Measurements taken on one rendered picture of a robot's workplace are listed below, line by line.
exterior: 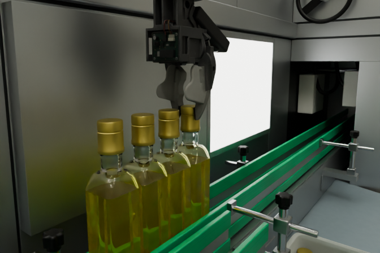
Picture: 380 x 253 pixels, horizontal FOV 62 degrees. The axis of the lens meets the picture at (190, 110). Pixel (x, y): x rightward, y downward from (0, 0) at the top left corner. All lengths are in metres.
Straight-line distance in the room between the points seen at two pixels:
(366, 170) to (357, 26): 0.56
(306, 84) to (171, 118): 1.11
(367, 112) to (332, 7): 0.43
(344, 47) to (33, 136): 1.16
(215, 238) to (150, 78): 0.33
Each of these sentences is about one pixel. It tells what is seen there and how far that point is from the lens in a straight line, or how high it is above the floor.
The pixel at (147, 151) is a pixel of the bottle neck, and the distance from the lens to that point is 0.47.
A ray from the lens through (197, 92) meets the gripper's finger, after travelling 0.52.
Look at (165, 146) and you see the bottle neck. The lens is 0.51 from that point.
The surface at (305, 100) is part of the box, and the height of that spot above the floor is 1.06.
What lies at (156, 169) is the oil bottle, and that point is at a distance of 0.48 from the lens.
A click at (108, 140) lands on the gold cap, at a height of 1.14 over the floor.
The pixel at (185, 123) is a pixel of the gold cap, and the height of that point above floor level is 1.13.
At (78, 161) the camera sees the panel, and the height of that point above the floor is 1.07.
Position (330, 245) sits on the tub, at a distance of 0.83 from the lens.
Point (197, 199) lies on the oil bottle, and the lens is 0.57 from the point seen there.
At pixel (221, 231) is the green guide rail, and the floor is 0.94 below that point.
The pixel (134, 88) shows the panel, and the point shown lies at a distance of 0.62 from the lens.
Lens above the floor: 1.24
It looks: 9 degrees down
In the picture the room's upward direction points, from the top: straight up
